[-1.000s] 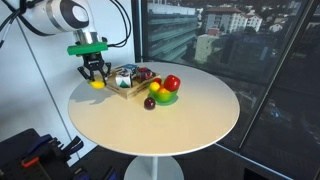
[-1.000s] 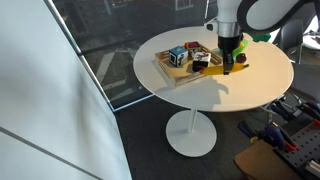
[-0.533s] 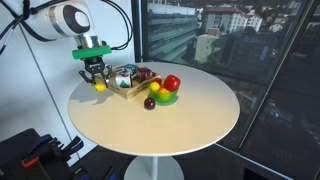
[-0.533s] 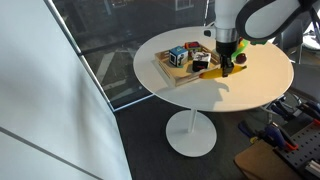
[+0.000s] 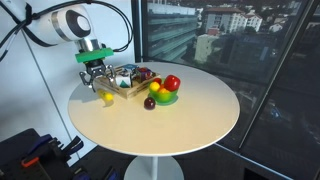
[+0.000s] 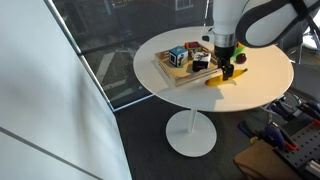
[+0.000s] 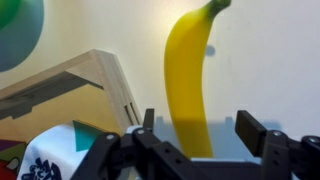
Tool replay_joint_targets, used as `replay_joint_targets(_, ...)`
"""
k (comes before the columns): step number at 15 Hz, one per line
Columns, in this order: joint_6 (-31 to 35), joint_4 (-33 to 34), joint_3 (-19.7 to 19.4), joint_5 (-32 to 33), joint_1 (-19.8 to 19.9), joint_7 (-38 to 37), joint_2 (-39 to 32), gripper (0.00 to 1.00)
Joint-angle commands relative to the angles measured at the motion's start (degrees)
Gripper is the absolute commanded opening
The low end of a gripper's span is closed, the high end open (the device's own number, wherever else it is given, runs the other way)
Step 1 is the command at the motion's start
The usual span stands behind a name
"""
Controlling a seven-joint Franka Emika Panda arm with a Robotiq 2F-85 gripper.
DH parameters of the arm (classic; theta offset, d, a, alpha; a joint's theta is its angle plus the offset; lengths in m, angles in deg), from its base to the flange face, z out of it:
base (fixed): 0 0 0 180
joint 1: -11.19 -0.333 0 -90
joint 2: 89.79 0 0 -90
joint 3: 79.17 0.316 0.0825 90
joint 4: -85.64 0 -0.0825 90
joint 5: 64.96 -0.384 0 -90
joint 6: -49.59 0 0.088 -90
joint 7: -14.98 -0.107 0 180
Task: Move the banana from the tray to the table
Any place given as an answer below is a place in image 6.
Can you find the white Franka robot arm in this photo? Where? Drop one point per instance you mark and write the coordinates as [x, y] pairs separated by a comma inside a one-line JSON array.
[[226, 16]]

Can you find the dark grey office chair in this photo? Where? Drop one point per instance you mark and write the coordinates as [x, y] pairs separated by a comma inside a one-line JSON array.
[[293, 40]]

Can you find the window frame mullion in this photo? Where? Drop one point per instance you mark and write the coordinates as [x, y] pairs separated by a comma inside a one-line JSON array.
[[79, 50]]

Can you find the yellow banana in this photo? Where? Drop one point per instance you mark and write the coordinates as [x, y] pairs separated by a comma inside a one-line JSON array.
[[215, 81]]

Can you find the aluminium extrusion bar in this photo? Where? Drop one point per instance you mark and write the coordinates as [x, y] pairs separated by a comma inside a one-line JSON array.
[[313, 167]]

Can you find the blue black spring clamp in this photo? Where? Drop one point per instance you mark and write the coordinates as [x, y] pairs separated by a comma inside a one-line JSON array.
[[310, 108], [246, 128], [278, 136], [281, 111]]

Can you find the red green picture cube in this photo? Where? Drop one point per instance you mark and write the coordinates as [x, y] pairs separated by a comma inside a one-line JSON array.
[[193, 46]]

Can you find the blue white picture cube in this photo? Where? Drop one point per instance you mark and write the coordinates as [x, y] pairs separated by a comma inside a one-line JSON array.
[[178, 56]]

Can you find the wooden slatted tray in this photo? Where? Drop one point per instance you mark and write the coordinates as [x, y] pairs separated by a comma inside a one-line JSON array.
[[181, 78]]

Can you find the small orange fruit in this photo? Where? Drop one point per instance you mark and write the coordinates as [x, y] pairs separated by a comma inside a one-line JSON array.
[[239, 44]]

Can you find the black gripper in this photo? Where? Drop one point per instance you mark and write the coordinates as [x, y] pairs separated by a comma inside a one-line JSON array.
[[225, 53]]

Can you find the white table pedestal base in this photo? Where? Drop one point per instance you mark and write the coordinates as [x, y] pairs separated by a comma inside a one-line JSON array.
[[191, 136]]

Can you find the flat rectangular board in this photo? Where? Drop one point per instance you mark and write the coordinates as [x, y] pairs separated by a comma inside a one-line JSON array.
[[263, 163]]

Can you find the dark purple plum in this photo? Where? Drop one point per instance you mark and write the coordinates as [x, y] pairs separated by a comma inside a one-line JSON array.
[[241, 58]]

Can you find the white black picture cube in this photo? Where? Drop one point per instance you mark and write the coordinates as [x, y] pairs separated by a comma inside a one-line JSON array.
[[201, 62]]

